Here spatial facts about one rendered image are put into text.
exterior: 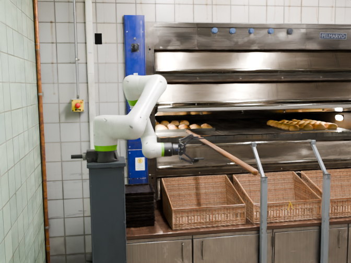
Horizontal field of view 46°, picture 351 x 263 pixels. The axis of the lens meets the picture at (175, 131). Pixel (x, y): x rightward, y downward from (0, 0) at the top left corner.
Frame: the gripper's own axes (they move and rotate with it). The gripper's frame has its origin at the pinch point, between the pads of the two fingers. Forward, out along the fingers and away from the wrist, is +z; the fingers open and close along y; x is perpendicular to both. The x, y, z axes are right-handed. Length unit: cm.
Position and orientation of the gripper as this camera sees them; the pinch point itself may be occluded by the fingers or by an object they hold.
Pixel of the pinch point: (201, 148)
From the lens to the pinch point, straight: 275.1
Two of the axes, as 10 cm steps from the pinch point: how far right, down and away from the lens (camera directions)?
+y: 0.1, 9.9, 1.0
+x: 1.6, 1.0, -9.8
